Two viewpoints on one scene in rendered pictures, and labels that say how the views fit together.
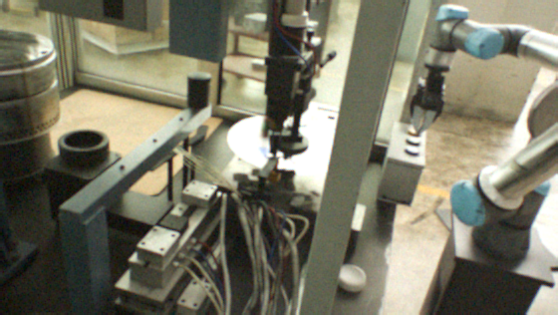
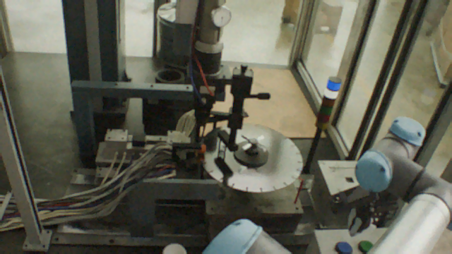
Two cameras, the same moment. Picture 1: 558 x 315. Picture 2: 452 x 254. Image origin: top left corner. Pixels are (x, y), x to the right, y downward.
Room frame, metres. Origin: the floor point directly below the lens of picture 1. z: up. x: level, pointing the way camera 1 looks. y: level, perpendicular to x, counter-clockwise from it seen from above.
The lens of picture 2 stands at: (0.65, -0.87, 1.74)
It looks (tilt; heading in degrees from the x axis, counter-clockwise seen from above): 36 degrees down; 66
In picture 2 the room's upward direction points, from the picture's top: 9 degrees clockwise
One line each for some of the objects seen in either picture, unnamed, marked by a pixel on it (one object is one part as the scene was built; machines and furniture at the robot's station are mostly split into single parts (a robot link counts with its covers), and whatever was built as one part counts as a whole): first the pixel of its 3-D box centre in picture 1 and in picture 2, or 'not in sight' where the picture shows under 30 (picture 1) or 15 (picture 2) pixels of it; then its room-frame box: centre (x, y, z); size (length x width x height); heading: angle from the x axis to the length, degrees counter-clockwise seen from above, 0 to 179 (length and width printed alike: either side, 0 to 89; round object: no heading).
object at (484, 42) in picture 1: (480, 40); (388, 168); (1.18, -0.46, 1.27); 0.11 x 0.11 x 0.08; 27
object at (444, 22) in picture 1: (449, 28); (400, 144); (1.26, -0.40, 1.27); 0.09 x 0.08 x 0.11; 27
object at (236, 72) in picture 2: (304, 73); (239, 97); (1.03, -0.03, 1.17); 0.06 x 0.05 x 0.20; 158
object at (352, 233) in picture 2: (426, 119); (364, 228); (1.26, -0.42, 1.01); 0.06 x 0.03 x 0.09; 167
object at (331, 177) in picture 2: (327, 137); (342, 195); (1.42, -0.16, 0.82); 0.18 x 0.18 x 0.15; 77
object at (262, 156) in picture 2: (289, 138); (251, 150); (1.11, -0.03, 0.96); 0.11 x 0.11 x 0.03
